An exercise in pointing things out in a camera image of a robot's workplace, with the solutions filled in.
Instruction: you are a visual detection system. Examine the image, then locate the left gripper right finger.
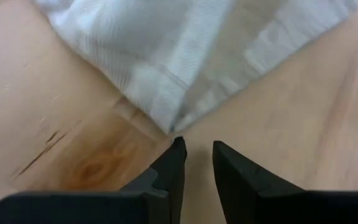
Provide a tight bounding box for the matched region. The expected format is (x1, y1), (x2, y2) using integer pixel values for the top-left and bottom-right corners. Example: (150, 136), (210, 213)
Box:
(212, 140), (358, 224)

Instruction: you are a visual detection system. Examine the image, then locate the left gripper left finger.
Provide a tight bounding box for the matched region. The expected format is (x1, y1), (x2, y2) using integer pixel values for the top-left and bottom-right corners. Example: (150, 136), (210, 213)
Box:
(0, 136), (188, 224)

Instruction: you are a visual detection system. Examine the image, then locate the white cloth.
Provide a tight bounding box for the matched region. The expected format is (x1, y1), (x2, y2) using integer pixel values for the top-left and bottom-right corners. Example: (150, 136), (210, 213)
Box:
(32, 0), (358, 135)

